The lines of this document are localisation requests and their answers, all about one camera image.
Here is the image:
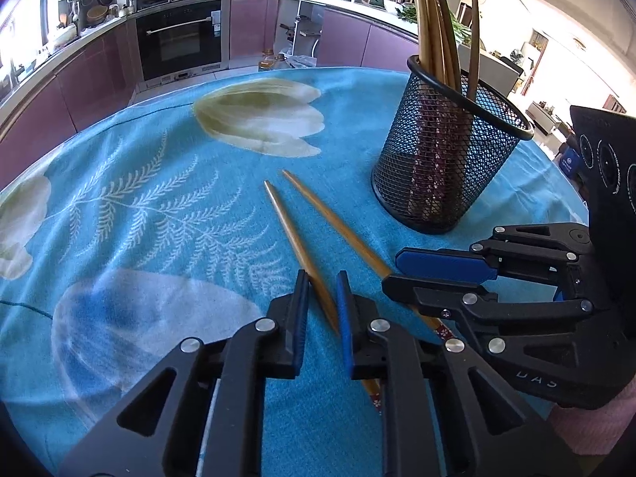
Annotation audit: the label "bunch of chopsticks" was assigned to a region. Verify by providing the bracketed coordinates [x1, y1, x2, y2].
[406, 0, 464, 219]

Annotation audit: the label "tan wooden chopstick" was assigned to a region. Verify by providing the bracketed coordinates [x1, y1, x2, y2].
[263, 180, 384, 417]
[281, 169, 455, 343]
[464, 0, 484, 105]

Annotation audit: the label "kitchen window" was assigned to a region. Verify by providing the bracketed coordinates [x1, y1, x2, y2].
[0, 0, 50, 85]

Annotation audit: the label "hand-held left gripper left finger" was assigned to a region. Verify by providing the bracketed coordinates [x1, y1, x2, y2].
[58, 269, 310, 477]

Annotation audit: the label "black mesh utensil holder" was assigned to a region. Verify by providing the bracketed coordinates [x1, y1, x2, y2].
[371, 54, 535, 235]

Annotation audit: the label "green leafy vegetables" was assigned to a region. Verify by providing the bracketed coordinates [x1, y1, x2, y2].
[397, 4, 473, 43]

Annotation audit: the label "blue floral tablecloth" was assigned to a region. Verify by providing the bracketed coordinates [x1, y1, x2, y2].
[0, 66, 589, 477]

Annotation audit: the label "black built-in oven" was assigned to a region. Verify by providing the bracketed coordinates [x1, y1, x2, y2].
[135, 0, 223, 81]

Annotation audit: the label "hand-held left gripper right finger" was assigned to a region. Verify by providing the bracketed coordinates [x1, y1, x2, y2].
[336, 271, 584, 477]

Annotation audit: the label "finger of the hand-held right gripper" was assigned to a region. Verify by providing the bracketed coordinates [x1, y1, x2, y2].
[395, 223, 594, 285]
[380, 273, 612, 382]

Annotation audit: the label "person's right forearm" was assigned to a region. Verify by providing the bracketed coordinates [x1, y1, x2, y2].
[549, 395, 636, 458]

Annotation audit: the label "pink lower cabinet run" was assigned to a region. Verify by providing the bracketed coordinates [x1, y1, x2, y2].
[229, 0, 423, 68]
[0, 20, 137, 175]

